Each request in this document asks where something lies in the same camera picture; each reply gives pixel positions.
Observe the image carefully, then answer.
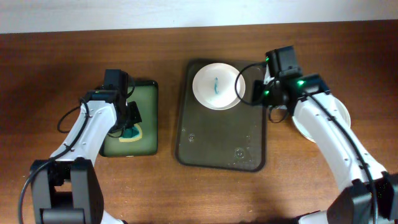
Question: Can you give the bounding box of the pale green plate with stain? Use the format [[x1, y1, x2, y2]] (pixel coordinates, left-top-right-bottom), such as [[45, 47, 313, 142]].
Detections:
[[292, 98, 351, 142]]

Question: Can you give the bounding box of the large dark serving tray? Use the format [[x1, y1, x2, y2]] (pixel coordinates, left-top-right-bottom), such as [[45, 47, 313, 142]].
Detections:
[[175, 58, 267, 172]]

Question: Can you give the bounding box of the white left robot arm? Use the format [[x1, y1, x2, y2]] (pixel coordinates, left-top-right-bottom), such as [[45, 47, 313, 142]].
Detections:
[[21, 90, 139, 223]]

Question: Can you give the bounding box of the green and yellow sponge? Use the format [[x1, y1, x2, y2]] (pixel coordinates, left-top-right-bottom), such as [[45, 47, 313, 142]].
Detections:
[[119, 124, 143, 142]]

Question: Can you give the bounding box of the pink plate with stain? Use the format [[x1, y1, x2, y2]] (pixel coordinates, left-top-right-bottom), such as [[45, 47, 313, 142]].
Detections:
[[192, 63, 246, 110]]

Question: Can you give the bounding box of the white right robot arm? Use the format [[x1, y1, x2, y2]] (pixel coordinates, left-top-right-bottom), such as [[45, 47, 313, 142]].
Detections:
[[252, 74, 397, 223]]

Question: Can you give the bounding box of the small black water tray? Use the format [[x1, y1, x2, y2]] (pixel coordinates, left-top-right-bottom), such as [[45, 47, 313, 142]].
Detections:
[[99, 80, 159, 157]]

